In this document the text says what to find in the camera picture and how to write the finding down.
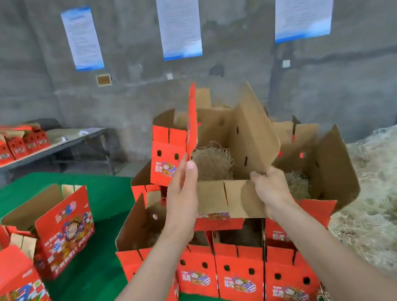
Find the grey metal table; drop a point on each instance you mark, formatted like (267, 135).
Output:
(76, 134)

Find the small white wall tag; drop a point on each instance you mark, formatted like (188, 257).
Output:
(286, 63)
(169, 76)

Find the person's left hand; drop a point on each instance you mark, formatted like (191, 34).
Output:
(183, 203)

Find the pile of wood wool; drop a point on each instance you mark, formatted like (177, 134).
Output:
(394, 200)

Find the person's right hand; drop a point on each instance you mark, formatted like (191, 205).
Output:
(274, 190)

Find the orange wall plate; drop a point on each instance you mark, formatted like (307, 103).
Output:
(104, 79)

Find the group of red boxes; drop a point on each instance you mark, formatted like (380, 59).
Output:
(54, 231)

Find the small straw filler clump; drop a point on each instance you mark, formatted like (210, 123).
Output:
(214, 162)
(298, 185)

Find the person's right forearm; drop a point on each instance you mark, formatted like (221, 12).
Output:
(336, 262)

